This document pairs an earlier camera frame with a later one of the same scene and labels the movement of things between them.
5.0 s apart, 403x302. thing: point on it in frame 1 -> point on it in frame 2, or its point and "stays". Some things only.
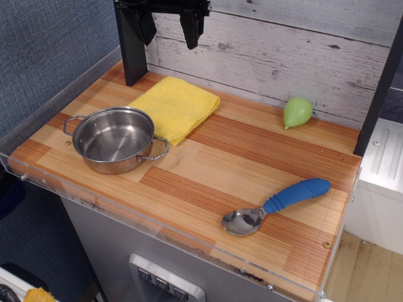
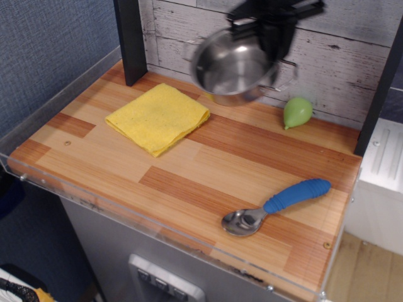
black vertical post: x=133 y=48 stays
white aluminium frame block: x=375 y=214 stays
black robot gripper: x=192 y=14 -> x=274 y=14
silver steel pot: x=111 y=139 -> x=235 y=72
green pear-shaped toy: x=298 y=111 stays
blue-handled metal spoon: x=242 y=222 stays
